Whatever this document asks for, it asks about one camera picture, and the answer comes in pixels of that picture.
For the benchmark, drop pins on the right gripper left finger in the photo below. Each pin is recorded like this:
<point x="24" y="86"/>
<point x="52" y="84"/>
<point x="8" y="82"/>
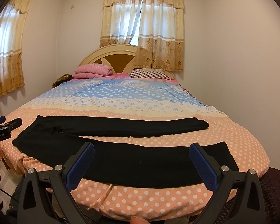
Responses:
<point x="34" y="204"/>

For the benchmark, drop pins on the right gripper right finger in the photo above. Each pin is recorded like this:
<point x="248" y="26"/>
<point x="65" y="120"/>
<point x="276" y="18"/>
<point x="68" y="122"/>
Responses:
<point x="248" y="207"/>

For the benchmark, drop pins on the black pants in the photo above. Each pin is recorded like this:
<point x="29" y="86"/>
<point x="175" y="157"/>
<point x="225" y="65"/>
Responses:
<point x="53" y="139"/>

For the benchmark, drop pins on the beige window curtain left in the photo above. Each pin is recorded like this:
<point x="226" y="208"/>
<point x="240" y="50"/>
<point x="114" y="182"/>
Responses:
<point x="12" y="21"/>

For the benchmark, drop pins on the beige window curtain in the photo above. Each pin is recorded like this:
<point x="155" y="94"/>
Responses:
<point x="158" y="26"/>
<point x="12" y="21"/>

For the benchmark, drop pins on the brown patterned cloth bundle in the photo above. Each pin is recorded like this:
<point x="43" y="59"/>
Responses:
<point x="62" y="79"/>

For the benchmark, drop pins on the folded pink blanket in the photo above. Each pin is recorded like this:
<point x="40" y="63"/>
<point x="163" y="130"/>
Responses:
<point x="91" y="71"/>

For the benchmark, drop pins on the polka dot bedspread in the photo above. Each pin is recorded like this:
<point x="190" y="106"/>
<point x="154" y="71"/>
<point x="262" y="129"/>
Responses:
<point x="148" y="100"/>

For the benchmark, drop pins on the cream wooden headboard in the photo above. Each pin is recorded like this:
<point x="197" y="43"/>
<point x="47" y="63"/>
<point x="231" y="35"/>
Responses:
<point x="120" y="58"/>

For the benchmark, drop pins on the striped pillow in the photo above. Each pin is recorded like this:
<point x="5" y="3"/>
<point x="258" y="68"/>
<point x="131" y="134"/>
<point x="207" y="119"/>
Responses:
<point x="148" y="73"/>

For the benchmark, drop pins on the beige window curtain centre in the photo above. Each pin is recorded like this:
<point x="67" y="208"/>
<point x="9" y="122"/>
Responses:
<point x="158" y="26"/>

